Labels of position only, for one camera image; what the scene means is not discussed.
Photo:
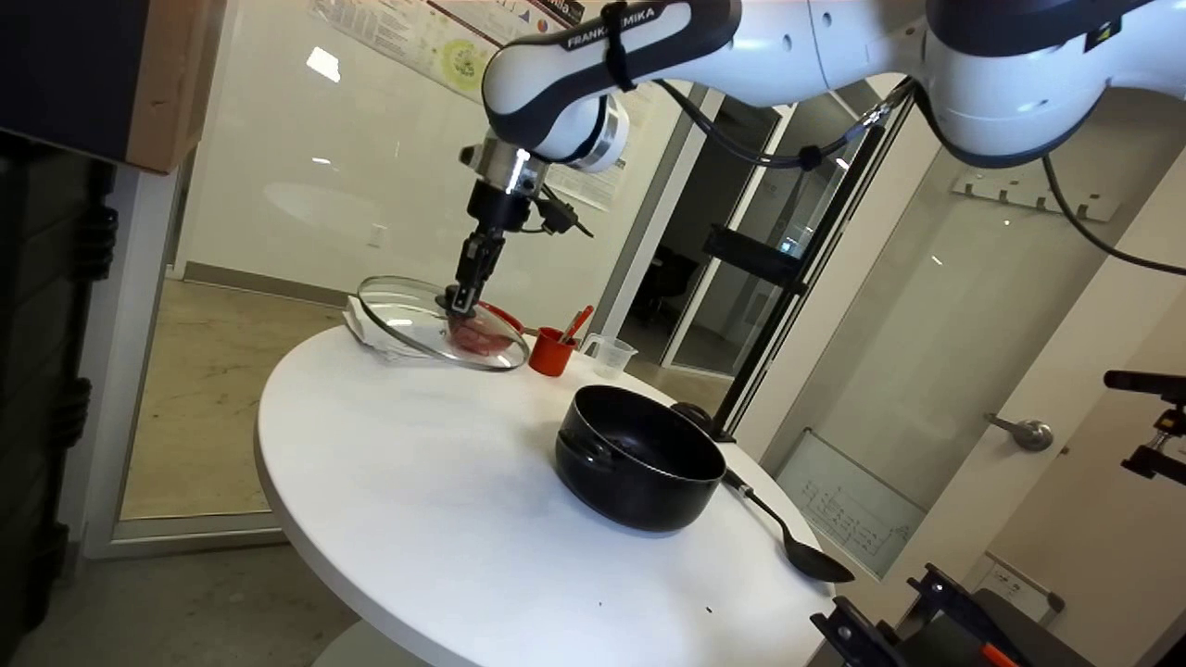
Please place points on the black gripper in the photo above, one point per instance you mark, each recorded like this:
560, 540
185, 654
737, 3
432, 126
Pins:
502, 205

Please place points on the glass lid with black knob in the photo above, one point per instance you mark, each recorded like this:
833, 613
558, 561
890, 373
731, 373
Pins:
411, 316

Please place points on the black ladle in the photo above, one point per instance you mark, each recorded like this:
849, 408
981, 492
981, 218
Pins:
792, 540

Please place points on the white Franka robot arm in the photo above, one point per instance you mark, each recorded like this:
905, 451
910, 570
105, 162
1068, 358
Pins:
803, 48

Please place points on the black cooking pot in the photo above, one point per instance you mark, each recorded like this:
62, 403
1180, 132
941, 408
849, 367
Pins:
637, 476

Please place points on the red bowl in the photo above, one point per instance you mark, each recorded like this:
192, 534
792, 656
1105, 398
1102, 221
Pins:
487, 335

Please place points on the red mug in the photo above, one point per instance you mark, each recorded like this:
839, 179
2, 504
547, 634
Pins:
551, 353

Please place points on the white cloth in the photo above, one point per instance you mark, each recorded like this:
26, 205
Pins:
372, 335

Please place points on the clear plastic measuring cup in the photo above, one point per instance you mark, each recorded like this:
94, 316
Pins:
610, 358

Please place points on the black cabinet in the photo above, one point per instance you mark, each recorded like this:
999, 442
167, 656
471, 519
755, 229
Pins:
44, 373

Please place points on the white coat hook rack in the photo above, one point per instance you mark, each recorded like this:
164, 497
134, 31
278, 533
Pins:
1039, 199

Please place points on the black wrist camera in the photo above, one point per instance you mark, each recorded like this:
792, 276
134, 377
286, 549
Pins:
560, 211

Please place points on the wall poster with green circle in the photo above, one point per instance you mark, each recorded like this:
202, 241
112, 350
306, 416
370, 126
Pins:
421, 40

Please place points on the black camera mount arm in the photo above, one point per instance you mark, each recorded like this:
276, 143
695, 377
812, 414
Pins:
1153, 429

